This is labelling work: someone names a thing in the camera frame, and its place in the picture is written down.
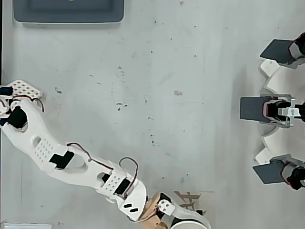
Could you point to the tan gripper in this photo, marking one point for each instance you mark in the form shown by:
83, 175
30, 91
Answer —
166, 206

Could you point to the black paper cup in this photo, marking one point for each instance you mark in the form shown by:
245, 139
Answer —
188, 225

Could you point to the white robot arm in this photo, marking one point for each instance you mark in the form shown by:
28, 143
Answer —
43, 148

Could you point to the grey plastic tray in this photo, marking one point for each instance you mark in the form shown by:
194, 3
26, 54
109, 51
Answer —
69, 12

